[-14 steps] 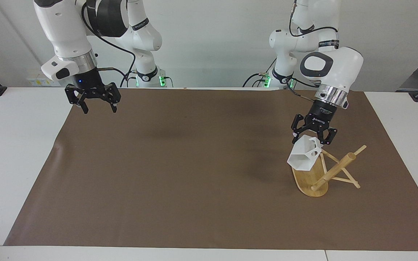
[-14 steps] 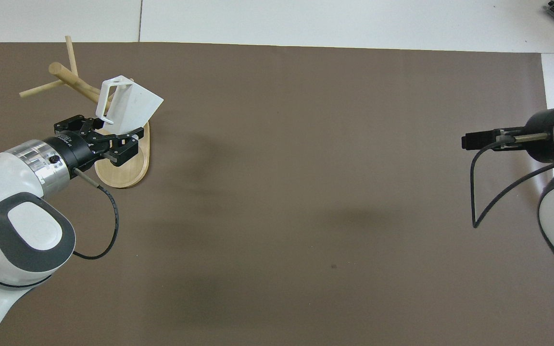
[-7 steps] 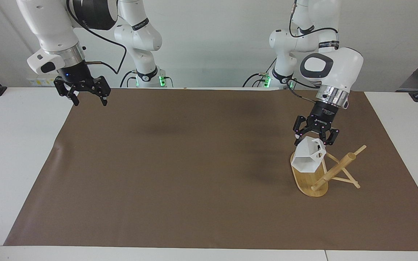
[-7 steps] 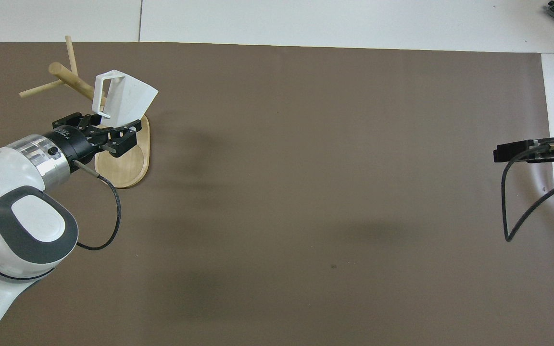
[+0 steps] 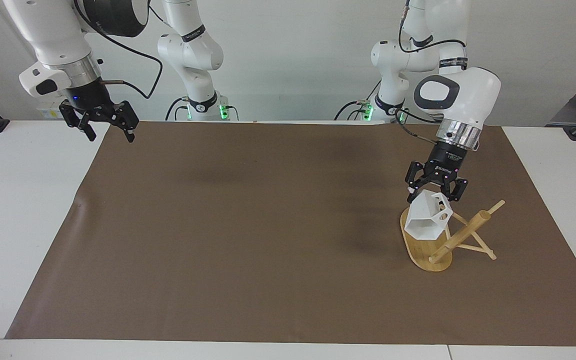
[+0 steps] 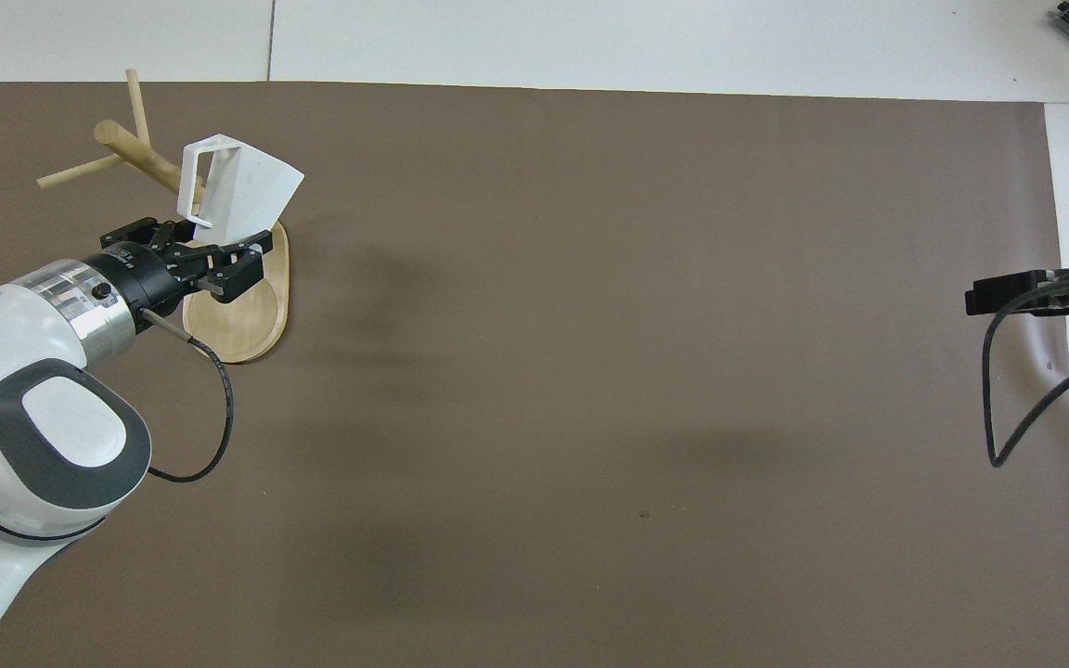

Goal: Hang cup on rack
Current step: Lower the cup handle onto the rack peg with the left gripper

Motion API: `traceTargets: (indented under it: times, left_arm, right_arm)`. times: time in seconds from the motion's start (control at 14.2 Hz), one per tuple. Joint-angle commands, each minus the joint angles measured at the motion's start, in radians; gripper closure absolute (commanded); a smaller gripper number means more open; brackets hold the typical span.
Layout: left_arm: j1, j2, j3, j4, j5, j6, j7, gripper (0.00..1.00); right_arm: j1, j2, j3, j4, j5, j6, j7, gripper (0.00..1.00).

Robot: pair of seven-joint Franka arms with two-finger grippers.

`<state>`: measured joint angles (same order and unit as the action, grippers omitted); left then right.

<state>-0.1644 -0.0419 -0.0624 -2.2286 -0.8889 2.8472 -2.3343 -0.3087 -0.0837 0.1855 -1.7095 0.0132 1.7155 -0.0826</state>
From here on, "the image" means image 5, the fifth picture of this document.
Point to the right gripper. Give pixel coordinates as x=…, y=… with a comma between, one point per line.
x=89, y=100

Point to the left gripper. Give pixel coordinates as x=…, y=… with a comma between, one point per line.
x=446, y=161

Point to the white angular cup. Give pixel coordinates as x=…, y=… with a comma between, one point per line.
x=423, y=217

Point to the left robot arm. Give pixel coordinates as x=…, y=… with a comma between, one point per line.
x=473, y=95

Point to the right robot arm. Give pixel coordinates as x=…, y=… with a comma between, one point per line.
x=53, y=30

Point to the bamboo cup rack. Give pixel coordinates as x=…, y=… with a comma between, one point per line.
x=430, y=255

